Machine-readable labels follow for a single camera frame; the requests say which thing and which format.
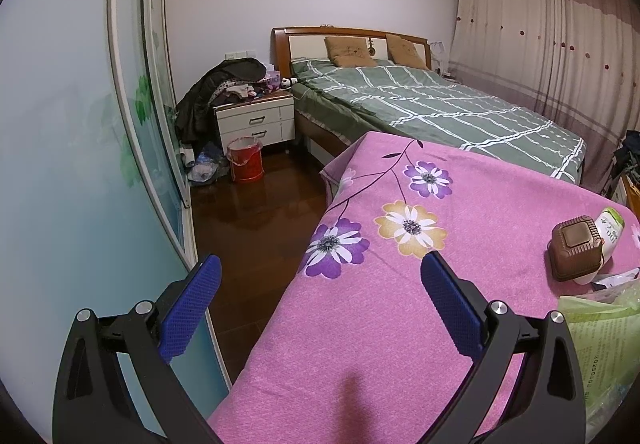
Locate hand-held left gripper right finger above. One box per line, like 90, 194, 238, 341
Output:
420, 251, 586, 444

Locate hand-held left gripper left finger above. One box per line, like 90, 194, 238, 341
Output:
52, 254, 223, 444

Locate pink floral cloth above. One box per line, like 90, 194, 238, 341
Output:
207, 130, 640, 444

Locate brown plastic box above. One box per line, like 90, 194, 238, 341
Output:
548, 219, 603, 282

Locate plastic bags on floor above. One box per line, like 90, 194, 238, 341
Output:
187, 144, 228, 185

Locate red bucket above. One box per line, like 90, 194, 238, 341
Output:
226, 136, 265, 182

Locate green plastic bag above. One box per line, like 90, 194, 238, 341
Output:
557, 284, 640, 444

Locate white green bottle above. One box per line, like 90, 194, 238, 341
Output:
575, 207, 626, 285

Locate green plaid duvet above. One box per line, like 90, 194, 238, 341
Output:
291, 58, 586, 180

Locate white nightstand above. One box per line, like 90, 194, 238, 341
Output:
214, 92, 296, 152

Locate sliding wardrobe door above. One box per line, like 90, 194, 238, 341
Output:
0, 0, 236, 435

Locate dark jacket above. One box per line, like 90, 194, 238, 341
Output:
176, 58, 267, 145

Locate pile of clothes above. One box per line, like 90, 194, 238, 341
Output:
220, 74, 283, 102

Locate heap of dark clothes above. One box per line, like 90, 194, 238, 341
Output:
607, 129, 640, 205

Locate brown pillow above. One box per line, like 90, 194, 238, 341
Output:
386, 34, 430, 70
324, 36, 375, 66

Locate pink striped curtain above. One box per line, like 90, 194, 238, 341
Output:
447, 0, 640, 200

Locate bed with green blanket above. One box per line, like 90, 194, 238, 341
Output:
271, 27, 586, 185

